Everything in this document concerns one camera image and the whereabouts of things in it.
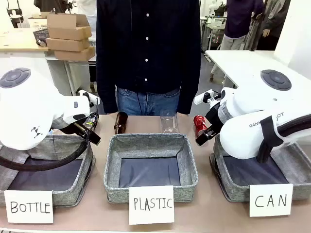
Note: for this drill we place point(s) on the white paper label CAN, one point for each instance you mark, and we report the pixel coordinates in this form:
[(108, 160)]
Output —
[(271, 200)]

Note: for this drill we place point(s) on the red cola can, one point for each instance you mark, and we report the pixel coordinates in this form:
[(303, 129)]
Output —
[(200, 123)]

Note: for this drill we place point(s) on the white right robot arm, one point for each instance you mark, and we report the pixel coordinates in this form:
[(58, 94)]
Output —
[(243, 136)]

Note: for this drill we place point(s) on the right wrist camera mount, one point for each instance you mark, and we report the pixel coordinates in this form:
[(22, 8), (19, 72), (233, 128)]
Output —
[(204, 98)]

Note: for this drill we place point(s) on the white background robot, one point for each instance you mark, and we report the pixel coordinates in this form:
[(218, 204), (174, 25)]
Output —
[(217, 12)]

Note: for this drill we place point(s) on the white paper label BOTTLE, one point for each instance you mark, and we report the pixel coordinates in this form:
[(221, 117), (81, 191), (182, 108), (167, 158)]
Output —
[(29, 206)]

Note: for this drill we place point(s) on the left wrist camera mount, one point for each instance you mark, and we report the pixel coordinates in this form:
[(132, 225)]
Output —
[(88, 97)]

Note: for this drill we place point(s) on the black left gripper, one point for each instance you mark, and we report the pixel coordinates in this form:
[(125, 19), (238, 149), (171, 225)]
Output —
[(81, 129)]

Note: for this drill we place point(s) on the person's left forearm dark sleeve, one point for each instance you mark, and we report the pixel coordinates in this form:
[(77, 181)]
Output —
[(190, 92)]

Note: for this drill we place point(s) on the white plastic crate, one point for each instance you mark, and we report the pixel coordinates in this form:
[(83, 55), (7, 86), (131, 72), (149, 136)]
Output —
[(37, 23)]

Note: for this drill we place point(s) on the clear plastic bottle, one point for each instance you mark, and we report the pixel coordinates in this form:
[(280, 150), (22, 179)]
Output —
[(169, 123)]

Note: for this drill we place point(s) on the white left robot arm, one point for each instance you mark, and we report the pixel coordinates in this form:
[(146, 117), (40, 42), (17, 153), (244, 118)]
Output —
[(29, 109)]

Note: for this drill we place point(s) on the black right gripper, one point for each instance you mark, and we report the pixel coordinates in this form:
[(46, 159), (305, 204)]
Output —
[(213, 117)]

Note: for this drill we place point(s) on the open cardboard box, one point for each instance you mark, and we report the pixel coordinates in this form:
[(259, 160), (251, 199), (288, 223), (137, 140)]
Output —
[(68, 26)]

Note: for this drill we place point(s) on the brown glass bottle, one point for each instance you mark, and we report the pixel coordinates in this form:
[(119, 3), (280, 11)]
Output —
[(121, 122)]

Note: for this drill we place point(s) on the grey fabric basket labelled can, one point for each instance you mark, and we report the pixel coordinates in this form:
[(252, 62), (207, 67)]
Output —
[(233, 189)]

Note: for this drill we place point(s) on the grey fabric basket labelled plastic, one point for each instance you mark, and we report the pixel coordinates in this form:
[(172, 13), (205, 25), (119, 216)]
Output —
[(150, 143)]

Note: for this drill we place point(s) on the light wooden table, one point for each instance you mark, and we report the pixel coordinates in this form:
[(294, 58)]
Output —
[(17, 40)]

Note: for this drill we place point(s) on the white desk under boxes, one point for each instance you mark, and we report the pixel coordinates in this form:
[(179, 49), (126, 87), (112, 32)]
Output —
[(73, 72)]

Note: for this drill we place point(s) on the bystander in grey jacket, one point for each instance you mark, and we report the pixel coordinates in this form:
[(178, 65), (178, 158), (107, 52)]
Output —
[(277, 17)]

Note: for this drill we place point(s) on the closed flat cardboard box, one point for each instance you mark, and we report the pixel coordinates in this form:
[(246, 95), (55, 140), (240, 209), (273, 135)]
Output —
[(75, 54), (68, 44)]

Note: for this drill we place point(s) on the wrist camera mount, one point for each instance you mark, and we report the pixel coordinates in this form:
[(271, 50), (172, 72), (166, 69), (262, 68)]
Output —
[(204, 98), (88, 97)]

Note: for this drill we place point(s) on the person's right forearm dark sleeve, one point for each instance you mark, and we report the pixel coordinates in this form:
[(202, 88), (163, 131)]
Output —
[(105, 92)]

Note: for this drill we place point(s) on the white paper label PLASTIC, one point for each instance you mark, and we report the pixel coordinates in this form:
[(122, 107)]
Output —
[(151, 204)]

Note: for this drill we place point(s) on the person in dark shirt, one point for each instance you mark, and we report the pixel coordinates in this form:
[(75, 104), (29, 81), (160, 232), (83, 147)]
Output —
[(148, 48)]

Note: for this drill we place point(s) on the grey fabric basket labelled bottle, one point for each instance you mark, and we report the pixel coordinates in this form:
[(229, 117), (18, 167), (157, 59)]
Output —
[(73, 194)]

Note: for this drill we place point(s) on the bystander in purple shirt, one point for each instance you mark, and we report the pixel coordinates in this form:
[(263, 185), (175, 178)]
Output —
[(236, 21)]

